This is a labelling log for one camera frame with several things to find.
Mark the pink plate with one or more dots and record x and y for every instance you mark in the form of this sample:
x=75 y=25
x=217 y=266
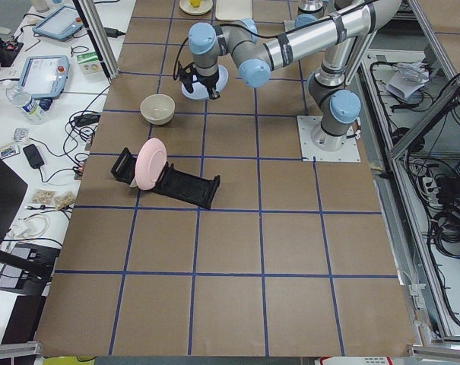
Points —
x=150 y=163

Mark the teach pendant near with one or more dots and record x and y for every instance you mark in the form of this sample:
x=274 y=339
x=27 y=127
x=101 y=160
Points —
x=45 y=76

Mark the plastic water bottle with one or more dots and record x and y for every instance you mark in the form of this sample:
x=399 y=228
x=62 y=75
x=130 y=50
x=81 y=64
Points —
x=26 y=104

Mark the cream round plate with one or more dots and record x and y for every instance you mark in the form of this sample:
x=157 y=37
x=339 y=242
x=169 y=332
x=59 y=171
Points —
x=204 y=8

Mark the teach pendant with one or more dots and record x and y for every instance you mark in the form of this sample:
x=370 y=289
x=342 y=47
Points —
x=45 y=76
x=60 y=25

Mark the blue plate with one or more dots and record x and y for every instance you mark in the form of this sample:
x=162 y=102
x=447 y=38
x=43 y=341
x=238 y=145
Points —
x=199 y=94

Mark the cream bowl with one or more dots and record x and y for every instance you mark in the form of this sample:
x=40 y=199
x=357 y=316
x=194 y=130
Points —
x=157 y=109

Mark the yellow lemon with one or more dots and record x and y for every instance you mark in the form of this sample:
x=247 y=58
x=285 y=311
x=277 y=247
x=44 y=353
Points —
x=195 y=3

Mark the green white carton box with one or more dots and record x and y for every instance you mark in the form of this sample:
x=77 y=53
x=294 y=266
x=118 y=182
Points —
x=88 y=63

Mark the teach pendant far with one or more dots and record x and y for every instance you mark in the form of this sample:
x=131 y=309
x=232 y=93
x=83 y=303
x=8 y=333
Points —
x=60 y=25

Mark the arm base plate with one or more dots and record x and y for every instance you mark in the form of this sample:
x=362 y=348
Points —
x=316 y=146

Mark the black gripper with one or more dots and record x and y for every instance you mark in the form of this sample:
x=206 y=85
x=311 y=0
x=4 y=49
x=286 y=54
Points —
x=207 y=80

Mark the aluminium frame post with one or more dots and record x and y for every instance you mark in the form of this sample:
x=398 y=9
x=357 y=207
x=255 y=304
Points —
x=91 y=20

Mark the cream rectangular tray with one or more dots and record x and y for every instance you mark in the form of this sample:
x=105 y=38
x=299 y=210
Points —
x=231 y=10

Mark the black power adapter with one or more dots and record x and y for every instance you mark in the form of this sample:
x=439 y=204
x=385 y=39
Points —
x=113 y=32

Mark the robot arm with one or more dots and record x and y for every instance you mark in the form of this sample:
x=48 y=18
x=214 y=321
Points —
x=333 y=33
x=309 y=11

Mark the black dish rack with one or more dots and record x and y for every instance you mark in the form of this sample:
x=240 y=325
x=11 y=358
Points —
x=172 y=183

